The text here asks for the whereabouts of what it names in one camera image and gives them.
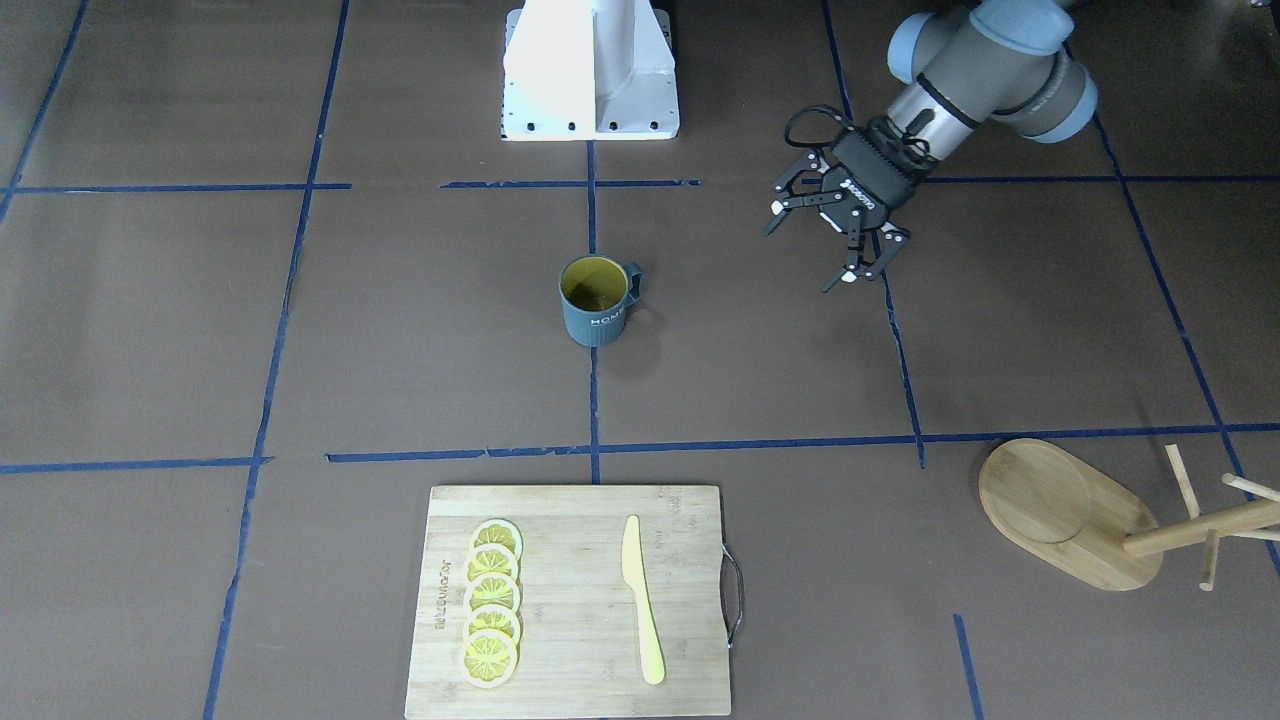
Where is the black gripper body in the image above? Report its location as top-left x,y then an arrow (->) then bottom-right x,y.
820,118 -> 936,234

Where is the dark teal mug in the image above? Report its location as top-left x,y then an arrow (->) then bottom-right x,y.
558,254 -> 645,348

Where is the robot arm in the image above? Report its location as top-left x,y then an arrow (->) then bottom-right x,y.
771,1 -> 1100,283

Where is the wooden cup rack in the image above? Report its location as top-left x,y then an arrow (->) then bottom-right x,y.
978,438 -> 1279,592

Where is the yellow plastic knife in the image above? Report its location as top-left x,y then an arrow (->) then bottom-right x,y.
621,514 -> 666,685

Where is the lemon slice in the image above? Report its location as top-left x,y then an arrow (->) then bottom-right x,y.
460,629 -> 518,689
465,543 -> 520,582
463,603 -> 524,646
470,518 -> 524,559
463,571 -> 522,612

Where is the bamboo cutting board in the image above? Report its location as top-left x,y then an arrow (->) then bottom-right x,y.
404,486 -> 733,719

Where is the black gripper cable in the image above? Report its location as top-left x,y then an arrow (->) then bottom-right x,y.
785,105 -> 861,151

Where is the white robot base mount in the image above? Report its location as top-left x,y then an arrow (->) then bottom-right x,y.
500,1 -> 681,142

